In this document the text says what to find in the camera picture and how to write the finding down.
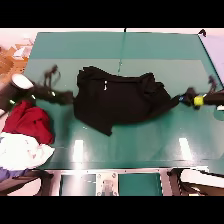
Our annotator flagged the white garment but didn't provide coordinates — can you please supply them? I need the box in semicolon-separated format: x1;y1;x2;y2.
0;131;56;172

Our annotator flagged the purple garment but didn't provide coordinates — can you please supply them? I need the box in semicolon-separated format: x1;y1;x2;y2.
0;166;30;184

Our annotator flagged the red garment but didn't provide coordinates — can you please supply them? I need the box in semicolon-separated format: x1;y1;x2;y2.
2;99;56;146

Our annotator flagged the silver frame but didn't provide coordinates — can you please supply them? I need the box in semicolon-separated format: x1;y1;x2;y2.
42;167;210;197

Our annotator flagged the black shirt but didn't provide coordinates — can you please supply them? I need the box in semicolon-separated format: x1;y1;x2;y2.
72;65;181;137

